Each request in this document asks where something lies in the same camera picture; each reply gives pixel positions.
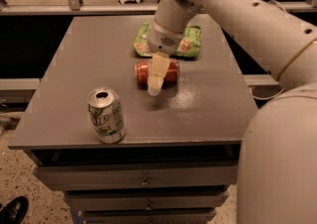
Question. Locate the green chip bag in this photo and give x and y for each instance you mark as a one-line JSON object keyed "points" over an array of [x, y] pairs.
{"points": [[188, 47]]}

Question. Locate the red Coca-Cola can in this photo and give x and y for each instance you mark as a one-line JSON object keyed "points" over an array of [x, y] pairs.
{"points": [[142, 72]]}

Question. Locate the grey drawer cabinet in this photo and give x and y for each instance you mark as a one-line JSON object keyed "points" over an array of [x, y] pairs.
{"points": [[200, 119]]}

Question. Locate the bottom grey drawer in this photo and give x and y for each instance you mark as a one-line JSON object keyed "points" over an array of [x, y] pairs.
{"points": [[172, 216]]}

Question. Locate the black leather shoe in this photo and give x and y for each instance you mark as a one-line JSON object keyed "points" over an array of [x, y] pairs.
{"points": [[15, 211]]}

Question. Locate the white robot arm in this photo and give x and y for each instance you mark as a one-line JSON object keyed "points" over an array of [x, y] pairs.
{"points": [[277, 173]]}

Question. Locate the top grey drawer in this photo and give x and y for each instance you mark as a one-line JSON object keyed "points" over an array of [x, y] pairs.
{"points": [[137, 176]]}

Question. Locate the silver green 7UP can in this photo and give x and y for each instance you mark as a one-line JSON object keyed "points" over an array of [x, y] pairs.
{"points": [[105, 111]]}

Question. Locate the middle grey drawer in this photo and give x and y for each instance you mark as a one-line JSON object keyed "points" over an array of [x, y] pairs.
{"points": [[151, 200]]}

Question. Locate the grey drawer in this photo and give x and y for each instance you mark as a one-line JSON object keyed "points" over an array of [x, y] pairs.
{"points": [[137, 176], [151, 200], [172, 216]]}

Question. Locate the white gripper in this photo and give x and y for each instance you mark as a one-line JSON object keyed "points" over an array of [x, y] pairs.
{"points": [[163, 40]]}

